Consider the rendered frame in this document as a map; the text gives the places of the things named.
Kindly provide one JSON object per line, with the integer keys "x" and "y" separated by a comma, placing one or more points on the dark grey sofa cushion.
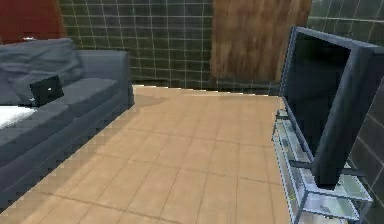
{"x": 36, "y": 61}

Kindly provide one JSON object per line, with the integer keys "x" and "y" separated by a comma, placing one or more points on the black laptop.
{"x": 46, "y": 90}

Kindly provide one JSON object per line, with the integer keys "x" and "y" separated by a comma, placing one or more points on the glass television stand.
{"x": 300, "y": 180}

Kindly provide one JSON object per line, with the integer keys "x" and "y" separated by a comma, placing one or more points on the dark grey sofa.
{"x": 93, "y": 100}

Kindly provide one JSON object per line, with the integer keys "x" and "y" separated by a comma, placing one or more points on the black television set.
{"x": 320, "y": 100}

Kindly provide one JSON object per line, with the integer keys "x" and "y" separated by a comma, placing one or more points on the red wall panel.
{"x": 28, "y": 18}

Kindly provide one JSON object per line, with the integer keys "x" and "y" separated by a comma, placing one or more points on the brown wooden door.
{"x": 253, "y": 40}

